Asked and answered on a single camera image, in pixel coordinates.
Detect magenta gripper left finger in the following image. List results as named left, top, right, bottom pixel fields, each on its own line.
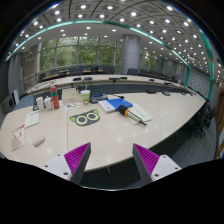
left=43, top=142, right=92, bottom=186

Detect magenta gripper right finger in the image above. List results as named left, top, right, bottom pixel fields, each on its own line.
left=131, top=143, right=183, bottom=186

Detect pink computer mouse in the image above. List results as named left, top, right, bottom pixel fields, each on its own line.
left=33, top=136, right=45, bottom=147

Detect black green owl mouse pad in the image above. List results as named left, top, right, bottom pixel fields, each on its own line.
left=69, top=109, right=100, bottom=126

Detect pale green notebook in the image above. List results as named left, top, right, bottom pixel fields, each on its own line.
left=130, top=103, right=152, bottom=122

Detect colourful sticker sheet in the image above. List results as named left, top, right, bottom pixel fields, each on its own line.
left=60, top=102, right=80, bottom=111

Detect black yellow folding umbrella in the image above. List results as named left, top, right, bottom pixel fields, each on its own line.
left=118, top=105, right=147, bottom=125

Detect white paper sheet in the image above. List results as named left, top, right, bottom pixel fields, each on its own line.
left=25, top=111, right=39, bottom=128

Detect white book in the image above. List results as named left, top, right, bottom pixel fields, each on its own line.
left=98, top=100, right=115, bottom=113

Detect red white leaflet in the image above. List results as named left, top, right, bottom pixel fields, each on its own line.
left=11, top=125, right=25, bottom=150

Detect black desk telephone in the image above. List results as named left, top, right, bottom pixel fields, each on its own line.
left=90, top=93, right=108, bottom=103

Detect white desk sign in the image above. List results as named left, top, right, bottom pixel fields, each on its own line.
left=62, top=88, right=81, bottom=104

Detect white paper cup right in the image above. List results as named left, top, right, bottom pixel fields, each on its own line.
left=44, top=97, right=53, bottom=111

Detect white paper cup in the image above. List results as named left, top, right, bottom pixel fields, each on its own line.
left=36, top=97, right=44, bottom=111
left=44, top=97, right=53, bottom=111

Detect green white drink cup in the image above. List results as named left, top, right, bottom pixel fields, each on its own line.
left=81, top=90, right=90, bottom=105

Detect blue book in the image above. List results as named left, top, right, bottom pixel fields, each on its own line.
left=109, top=98, right=133, bottom=109

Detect black office chair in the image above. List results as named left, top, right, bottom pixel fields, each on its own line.
left=191, top=102, right=217, bottom=137

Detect white paper cup left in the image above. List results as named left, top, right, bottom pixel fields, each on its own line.
left=36, top=97, right=44, bottom=111

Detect red water bottle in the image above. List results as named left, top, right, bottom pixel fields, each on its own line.
left=50, top=86, right=60, bottom=109

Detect long curved conference desk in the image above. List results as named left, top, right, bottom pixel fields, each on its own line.
left=27, top=75, right=191, bottom=95

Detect grey round pillar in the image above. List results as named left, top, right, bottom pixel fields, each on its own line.
left=120, top=34, right=141, bottom=74

